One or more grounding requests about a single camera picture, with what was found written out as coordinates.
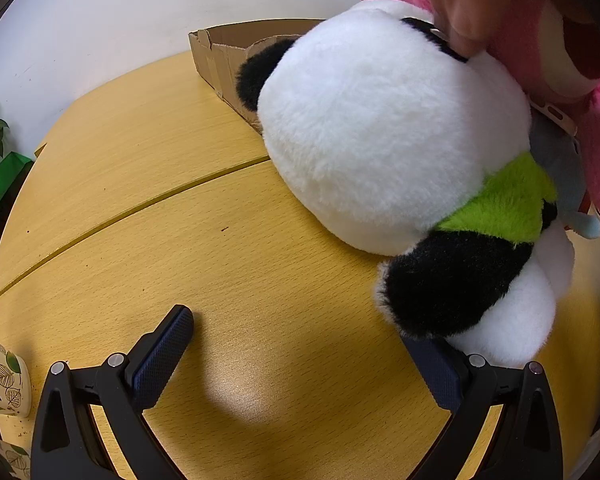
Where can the panda plush toy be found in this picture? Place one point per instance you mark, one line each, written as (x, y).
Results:
(402, 147)

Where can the paper cup upper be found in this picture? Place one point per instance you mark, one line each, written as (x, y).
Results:
(15, 385)

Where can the blue rabbit plush toy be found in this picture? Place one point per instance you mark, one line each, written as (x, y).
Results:
(557, 152)

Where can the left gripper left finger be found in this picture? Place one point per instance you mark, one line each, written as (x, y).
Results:
(66, 441)

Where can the paper cup lower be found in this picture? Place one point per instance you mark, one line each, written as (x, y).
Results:
(16, 460)

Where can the pink bear plush toy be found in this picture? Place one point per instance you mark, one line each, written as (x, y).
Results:
(552, 48)

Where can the cardboard box tray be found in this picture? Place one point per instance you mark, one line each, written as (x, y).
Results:
(220, 50)

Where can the paper cup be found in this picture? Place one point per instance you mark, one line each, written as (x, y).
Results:
(15, 385)
(16, 460)

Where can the white phone case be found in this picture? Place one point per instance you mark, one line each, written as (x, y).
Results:
(555, 115)

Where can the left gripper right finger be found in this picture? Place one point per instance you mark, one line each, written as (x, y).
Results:
(526, 443)

